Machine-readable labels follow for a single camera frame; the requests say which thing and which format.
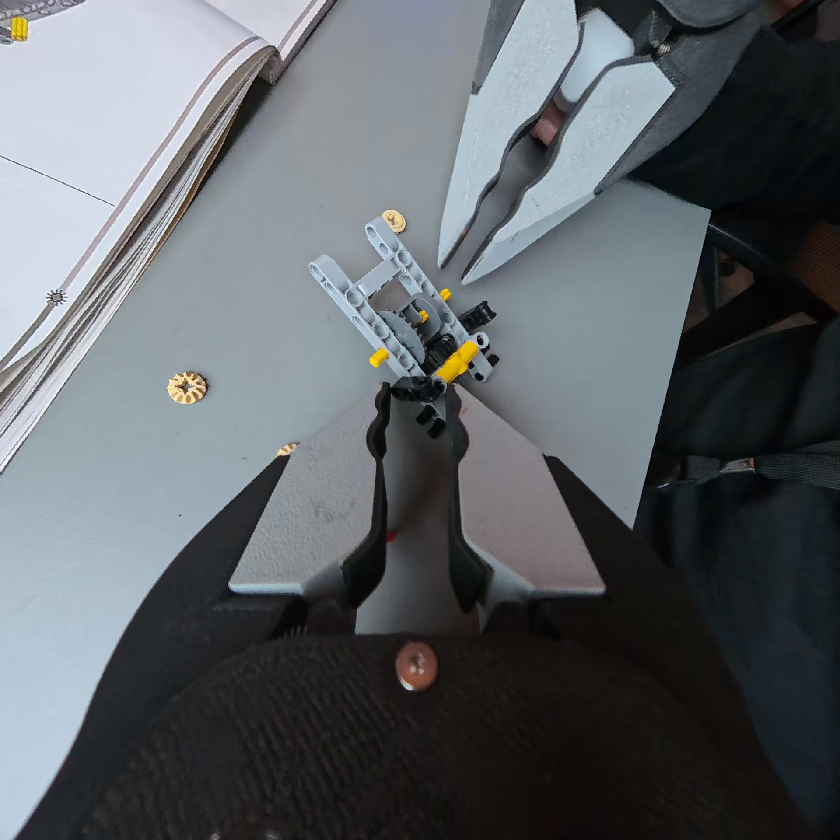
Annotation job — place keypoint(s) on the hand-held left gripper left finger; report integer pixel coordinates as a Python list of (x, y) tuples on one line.
[(315, 518)]

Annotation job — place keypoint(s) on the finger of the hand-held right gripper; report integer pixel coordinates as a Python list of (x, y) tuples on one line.
[(525, 79), (590, 151)]

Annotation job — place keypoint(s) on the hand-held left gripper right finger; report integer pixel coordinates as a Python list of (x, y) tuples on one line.
[(525, 518)]

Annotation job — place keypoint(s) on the grey lego gear frame assembly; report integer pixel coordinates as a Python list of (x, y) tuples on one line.
[(386, 279)]

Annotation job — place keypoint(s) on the white lego instruction booklet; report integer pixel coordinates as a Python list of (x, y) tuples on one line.
[(98, 131)]

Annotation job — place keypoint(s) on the person's right hand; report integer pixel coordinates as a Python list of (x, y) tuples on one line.
[(548, 126)]

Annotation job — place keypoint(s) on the person's black clothing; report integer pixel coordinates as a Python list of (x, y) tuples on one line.
[(754, 590)]

